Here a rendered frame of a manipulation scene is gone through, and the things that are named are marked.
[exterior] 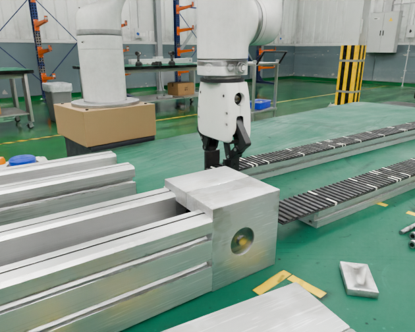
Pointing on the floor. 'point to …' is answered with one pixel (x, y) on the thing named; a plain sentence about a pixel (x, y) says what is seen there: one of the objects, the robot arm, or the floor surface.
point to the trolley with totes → (257, 107)
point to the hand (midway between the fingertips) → (221, 165)
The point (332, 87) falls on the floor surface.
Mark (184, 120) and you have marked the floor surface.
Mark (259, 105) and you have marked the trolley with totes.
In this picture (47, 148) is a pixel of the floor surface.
